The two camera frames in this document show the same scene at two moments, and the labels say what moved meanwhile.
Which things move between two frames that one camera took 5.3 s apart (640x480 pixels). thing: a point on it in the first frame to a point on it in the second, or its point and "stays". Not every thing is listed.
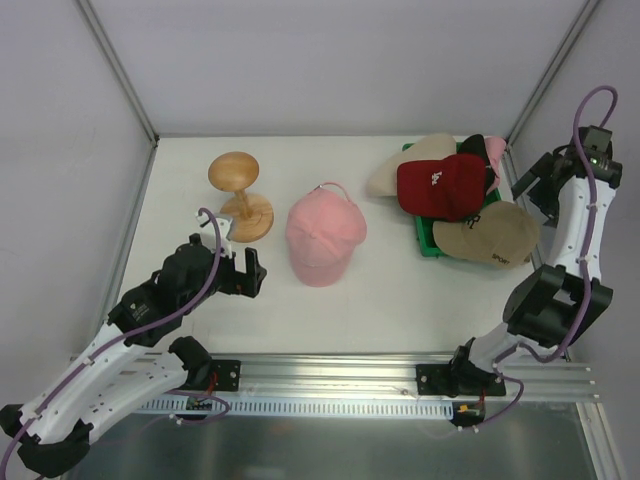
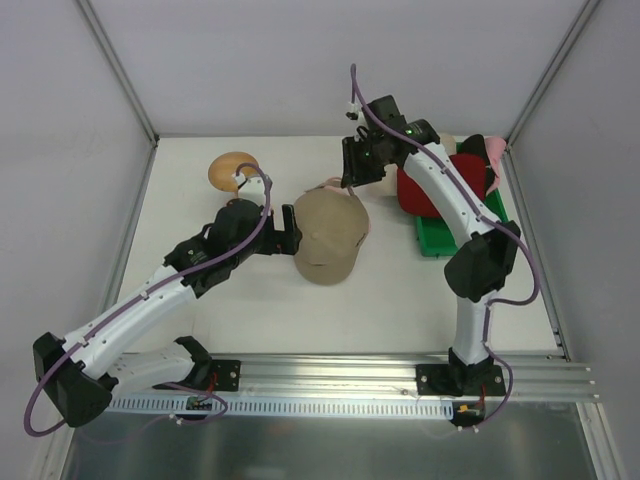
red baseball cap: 447,188 stays
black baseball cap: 475,145 stays
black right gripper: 536,180 to 357,157
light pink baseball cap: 495,147 stays
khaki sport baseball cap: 503,234 to 334,225
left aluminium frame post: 119,71 stays
